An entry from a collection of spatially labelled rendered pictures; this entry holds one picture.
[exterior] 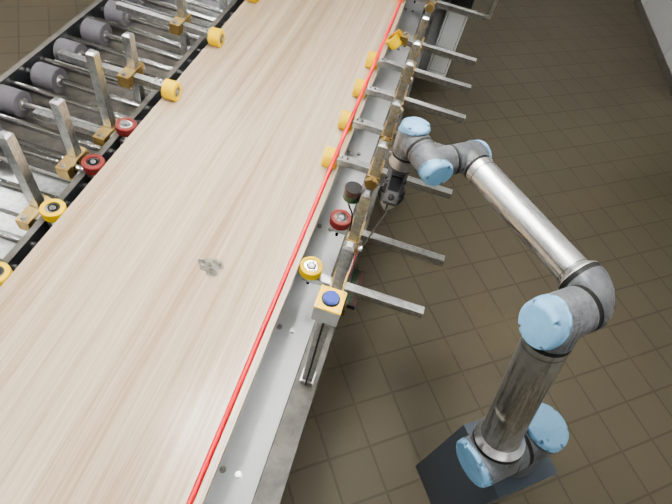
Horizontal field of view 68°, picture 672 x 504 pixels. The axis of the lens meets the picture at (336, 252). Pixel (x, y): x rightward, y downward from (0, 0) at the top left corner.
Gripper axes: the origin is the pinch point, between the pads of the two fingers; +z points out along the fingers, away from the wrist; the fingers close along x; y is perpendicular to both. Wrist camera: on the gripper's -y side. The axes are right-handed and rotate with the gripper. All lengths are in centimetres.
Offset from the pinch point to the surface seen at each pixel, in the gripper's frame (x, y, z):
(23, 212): 119, -37, 17
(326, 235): 19.6, 11.3, 38.4
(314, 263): 17.7, -24.9, 10.1
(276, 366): 20, -52, 38
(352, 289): 2.6, -27.1, 14.8
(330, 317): 7, -60, -19
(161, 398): 44, -83, 10
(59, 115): 116, -10, -6
